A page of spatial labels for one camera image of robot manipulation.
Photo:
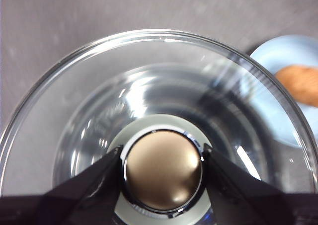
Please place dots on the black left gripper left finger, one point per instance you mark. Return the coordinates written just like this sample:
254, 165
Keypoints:
74, 200

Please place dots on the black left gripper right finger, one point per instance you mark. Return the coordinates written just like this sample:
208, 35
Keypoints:
248, 200

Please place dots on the glass lid with green knob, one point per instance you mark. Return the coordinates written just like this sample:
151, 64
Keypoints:
161, 163

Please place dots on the brown potato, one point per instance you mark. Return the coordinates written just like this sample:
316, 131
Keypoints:
301, 83

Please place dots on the blue round plate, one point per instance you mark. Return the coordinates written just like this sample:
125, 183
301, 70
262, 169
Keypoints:
280, 51

